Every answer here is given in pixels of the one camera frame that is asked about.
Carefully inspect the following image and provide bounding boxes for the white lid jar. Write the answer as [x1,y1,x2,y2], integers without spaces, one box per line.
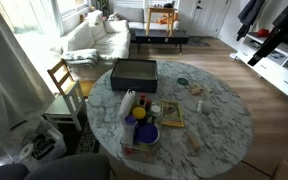
[150,104,162,117]

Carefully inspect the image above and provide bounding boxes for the red object on shelf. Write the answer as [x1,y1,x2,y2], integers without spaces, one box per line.
[256,28,271,38]

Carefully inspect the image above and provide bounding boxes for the clear plastic container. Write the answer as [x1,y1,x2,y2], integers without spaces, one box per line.
[119,99,163,165]

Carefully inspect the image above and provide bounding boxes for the white low shelf unit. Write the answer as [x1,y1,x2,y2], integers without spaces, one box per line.
[229,32,288,104]

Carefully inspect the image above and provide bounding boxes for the small white bottle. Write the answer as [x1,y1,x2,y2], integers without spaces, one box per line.
[196,100,204,114]

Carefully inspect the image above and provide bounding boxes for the white sofa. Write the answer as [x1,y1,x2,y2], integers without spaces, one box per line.
[49,9,132,73]

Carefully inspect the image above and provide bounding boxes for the clear storage bin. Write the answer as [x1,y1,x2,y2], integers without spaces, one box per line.
[17,116,68,168]

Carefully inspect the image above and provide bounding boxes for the dark open cardboard box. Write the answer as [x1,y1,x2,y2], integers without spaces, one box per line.
[109,58,159,94]

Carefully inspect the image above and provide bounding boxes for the dark hanging jacket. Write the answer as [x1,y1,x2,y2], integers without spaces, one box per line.
[235,0,266,42]

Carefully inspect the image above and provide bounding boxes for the light grey curtain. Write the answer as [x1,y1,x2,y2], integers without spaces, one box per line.
[0,0,56,164]

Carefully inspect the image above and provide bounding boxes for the white throw pillow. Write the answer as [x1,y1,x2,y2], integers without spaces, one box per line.
[103,19,130,35]

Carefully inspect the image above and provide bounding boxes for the yellow lid jar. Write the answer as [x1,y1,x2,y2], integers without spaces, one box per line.
[132,106,147,121]

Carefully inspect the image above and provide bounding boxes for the dark coffee table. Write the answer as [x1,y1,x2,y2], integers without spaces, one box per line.
[134,28,190,55]

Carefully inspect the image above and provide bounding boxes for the natural wooden chair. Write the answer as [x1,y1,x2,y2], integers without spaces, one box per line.
[47,59,97,98]

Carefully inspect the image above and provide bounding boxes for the yellow dog picture book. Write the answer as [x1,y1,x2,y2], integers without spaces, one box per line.
[159,99,186,129]

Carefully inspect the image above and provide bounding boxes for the green house plant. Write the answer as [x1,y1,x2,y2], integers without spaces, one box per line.
[96,0,111,15]

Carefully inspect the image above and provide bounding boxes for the black tilted screen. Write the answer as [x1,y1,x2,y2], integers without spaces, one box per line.
[247,4,288,67]

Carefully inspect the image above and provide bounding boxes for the light grey sofa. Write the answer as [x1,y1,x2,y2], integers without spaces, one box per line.
[112,6,182,32]

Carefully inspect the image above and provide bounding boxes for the purple cap clear bottle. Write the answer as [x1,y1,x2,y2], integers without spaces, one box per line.
[121,115,139,146]

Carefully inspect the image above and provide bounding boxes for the orange plush toy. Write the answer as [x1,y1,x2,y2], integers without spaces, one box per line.
[156,11,180,26]

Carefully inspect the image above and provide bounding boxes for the patterned cushion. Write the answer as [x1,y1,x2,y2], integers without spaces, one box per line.
[107,12,126,22]

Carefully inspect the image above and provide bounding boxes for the white door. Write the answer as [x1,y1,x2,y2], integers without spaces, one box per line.
[188,0,232,38]

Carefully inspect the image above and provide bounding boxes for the green round lid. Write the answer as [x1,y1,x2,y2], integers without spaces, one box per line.
[176,77,189,86]

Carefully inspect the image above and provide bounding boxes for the white painted chair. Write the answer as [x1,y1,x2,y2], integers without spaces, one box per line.
[44,81,88,132]

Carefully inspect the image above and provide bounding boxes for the grey upholstered chair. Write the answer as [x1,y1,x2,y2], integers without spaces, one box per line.
[0,153,112,180]

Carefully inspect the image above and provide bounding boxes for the patterned floor mat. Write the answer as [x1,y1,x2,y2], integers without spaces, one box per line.
[75,121,101,155]

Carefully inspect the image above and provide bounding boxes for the white sofa back cushion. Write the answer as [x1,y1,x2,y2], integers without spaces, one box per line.
[86,9,108,43]
[67,21,95,52]

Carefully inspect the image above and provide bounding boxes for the small wooden side table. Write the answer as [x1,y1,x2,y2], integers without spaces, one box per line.
[145,6,177,38]

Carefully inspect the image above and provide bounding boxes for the small dark doormat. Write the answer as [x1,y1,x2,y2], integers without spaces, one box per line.
[186,36,211,48]

